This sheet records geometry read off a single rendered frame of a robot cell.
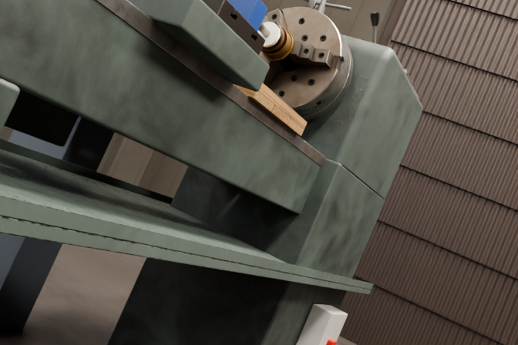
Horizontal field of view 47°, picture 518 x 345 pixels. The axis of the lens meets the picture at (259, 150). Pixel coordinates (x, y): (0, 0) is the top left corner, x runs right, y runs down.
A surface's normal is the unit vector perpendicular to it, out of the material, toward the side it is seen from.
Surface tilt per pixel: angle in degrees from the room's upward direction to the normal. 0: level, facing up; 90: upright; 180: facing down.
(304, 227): 90
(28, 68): 90
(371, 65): 90
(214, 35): 90
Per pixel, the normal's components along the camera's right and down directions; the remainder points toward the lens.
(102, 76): 0.82, 0.33
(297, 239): -0.40, -0.25
